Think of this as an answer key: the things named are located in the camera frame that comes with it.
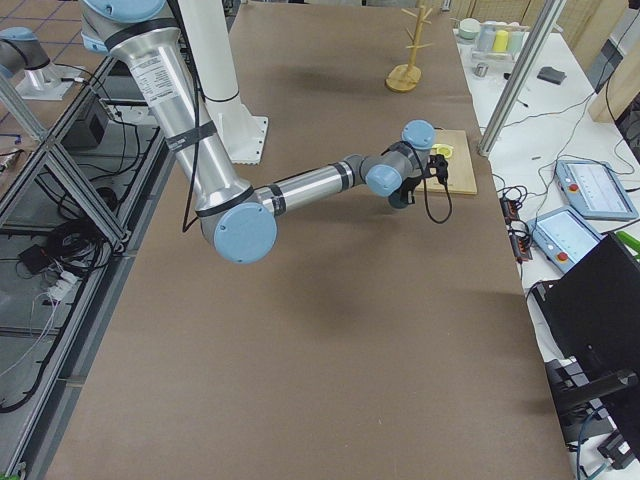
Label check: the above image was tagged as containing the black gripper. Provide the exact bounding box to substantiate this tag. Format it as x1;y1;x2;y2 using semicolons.
395;177;418;205

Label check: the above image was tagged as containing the dark teal cup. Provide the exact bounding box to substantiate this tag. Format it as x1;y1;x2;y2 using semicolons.
387;192;409;210

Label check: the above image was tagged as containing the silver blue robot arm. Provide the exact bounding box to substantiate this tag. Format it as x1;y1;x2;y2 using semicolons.
1;27;75;101
81;1;444;264

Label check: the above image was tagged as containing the wooden cup storage rack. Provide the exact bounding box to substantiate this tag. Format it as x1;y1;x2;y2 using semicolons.
385;1;433;93

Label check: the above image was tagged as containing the yellow cup on tray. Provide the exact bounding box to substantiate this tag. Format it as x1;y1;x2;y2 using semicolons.
492;29;509;53

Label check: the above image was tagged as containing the grey cup on tray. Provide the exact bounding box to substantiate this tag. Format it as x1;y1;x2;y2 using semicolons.
477;25;496;52

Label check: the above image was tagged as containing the lemon slice near knife tip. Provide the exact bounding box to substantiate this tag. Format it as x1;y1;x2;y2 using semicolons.
432;143;454;159

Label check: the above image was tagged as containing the wooden cutting board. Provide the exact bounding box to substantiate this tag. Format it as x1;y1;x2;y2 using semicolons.
435;130;478;195

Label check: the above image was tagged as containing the black power strip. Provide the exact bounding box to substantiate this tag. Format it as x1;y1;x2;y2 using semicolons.
500;196;532;263

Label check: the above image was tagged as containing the lower teach pendant tablet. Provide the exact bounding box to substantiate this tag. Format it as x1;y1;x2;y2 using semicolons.
527;206;602;273

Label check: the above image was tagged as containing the teach pendant tablet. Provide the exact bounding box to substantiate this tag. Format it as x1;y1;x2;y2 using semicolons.
527;206;602;273
555;160;639;221

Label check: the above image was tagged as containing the mint green bowl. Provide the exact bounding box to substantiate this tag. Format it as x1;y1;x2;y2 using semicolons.
458;18;481;40

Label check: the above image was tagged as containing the black flat pad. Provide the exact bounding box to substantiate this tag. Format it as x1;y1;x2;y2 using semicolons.
536;66;566;85

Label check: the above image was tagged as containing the upper teach pendant tablet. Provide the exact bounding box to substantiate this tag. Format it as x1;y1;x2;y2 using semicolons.
555;160;639;221

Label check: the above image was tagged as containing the black camera cable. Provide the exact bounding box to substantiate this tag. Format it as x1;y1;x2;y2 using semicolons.
422;174;454;224

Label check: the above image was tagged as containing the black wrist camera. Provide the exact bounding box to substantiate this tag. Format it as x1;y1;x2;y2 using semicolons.
428;154;448;185

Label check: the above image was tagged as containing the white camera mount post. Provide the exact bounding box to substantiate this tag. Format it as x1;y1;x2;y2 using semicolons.
178;0;268;165

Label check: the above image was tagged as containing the aluminium frame post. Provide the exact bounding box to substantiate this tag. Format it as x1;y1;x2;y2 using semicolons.
478;0;566;157

